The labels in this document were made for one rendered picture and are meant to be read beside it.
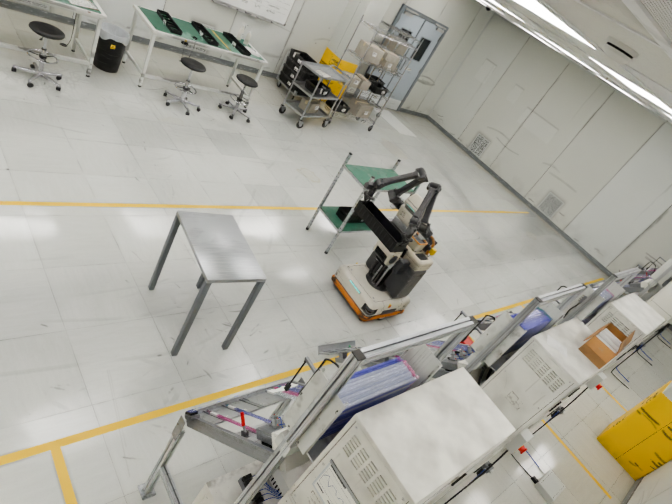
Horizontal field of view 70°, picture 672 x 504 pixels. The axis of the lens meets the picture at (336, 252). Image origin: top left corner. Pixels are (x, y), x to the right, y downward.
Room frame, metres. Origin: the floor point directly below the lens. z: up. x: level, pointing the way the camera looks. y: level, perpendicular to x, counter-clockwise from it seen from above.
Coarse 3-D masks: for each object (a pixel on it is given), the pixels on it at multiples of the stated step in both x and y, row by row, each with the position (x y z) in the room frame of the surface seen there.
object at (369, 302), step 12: (348, 264) 4.34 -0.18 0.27; (360, 264) 4.47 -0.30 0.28; (336, 276) 4.23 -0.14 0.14; (348, 276) 4.17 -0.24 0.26; (360, 276) 4.26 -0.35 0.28; (372, 276) 4.41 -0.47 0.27; (348, 288) 4.11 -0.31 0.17; (360, 288) 4.07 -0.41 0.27; (372, 288) 4.19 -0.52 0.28; (348, 300) 4.06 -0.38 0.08; (360, 300) 4.00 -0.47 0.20; (372, 300) 4.00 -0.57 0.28; (384, 300) 4.12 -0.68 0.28; (396, 300) 4.25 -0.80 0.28; (408, 300) 4.40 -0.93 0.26; (360, 312) 3.95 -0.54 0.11; (372, 312) 3.97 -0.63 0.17; (384, 312) 4.12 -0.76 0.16; (396, 312) 4.32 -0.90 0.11
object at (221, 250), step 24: (192, 216) 2.84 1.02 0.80; (216, 216) 3.01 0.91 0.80; (168, 240) 2.78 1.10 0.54; (192, 240) 2.61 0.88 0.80; (216, 240) 2.75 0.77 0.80; (240, 240) 2.91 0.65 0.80; (216, 264) 2.53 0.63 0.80; (240, 264) 2.67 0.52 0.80; (192, 312) 2.35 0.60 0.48; (240, 312) 2.68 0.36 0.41
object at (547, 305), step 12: (564, 288) 2.76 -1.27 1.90; (576, 288) 2.87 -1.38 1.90; (552, 300) 2.55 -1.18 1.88; (504, 312) 2.45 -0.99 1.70; (552, 312) 2.90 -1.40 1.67; (492, 324) 2.45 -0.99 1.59; (504, 324) 2.42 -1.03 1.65; (552, 324) 2.85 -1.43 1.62; (480, 336) 2.45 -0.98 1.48; (492, 336) 2.42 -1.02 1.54; (516, 336) 2.37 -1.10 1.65; (480, 348) 2.42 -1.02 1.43; (504, 348) 2.37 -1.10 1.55; (492, 360) 2.37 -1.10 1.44; (504, 360) 2.52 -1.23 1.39
